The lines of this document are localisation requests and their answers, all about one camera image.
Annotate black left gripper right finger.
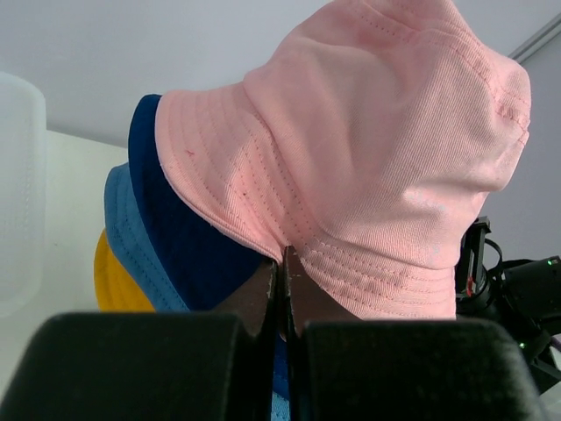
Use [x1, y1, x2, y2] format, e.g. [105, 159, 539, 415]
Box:
[281, 247, 547, 420]

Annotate dark blue bucket hat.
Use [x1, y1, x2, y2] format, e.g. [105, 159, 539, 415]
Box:
[127, 93, 290, 396]

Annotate pink hat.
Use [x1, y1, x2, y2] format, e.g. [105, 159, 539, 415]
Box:
[155, 1, 531, 319]

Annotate white plastic basket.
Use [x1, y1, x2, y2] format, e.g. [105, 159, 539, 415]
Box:
[1, 72, 47, 318]

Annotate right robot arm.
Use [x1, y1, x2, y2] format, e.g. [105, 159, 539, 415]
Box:
[455, 217, 560, 394]

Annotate yellow bucket hat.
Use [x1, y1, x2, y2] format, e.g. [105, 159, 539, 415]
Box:
[93, 231, 155, 312]

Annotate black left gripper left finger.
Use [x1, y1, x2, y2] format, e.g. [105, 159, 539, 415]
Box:
[1, 261, 277, 420]

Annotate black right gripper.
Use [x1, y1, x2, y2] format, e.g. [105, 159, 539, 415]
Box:
[455, 217, 508, 320]

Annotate light blue bucket hat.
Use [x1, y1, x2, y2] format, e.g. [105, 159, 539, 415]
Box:
[103, 162, 293, 421]

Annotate aluminium frame post right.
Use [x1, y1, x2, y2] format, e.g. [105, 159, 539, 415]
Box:
[509, 13, 561, 65]

